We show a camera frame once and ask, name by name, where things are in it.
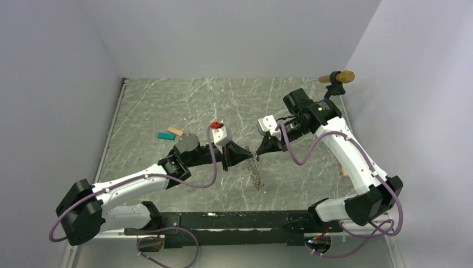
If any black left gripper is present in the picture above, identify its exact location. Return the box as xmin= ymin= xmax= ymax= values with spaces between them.
xmin=185 ymin=139 xmax=253 ymax=171

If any large ring of keys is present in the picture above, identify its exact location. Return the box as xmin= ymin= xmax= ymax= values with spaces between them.
xmin=245 ymin=147 xmax=266 ymax=191

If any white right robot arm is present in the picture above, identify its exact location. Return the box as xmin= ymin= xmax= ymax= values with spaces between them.
xmin=257 ymin=88 xmax=403 ymax=232

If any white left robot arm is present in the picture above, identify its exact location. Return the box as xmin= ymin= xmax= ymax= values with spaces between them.
xmin=49 ymin=134 xmax=253 ymax=246

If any orange rectangular block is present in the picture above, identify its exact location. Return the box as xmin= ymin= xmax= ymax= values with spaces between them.
xmin=167 ymin=126 xmax=184 ymax=137

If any teal rectangular block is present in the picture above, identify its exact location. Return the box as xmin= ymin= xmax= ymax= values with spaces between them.
xmin=157 ymin=132 xmax=176 ymax=140

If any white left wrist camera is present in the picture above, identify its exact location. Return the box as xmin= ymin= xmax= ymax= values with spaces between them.
xmin=210 ymin=121 xmax=233 ymax=147

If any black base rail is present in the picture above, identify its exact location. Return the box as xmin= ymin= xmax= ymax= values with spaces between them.
xmin=126 ymin=210 xmax=344 ymax=252

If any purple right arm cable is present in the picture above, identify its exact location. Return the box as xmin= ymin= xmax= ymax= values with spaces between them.
xmin=277 ymin=122 xmax=404 ymax=259

